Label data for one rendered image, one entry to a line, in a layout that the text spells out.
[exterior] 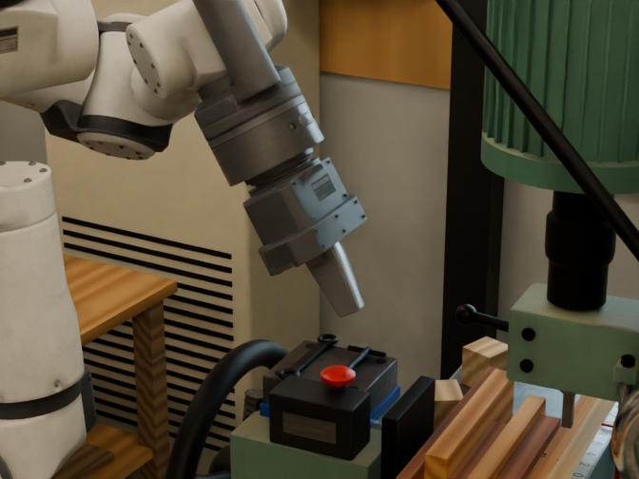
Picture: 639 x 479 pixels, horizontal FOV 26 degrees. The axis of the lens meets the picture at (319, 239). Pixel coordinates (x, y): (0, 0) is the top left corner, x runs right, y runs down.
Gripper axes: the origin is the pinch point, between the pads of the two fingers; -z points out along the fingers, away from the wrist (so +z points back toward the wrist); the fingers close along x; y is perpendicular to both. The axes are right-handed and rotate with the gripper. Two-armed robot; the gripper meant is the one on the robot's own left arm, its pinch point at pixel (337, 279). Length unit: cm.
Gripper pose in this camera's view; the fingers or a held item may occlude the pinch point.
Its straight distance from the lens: 115.8
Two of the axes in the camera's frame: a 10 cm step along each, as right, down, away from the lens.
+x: -4.3, 3.2, -8.4
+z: -4.5, -8.9, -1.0
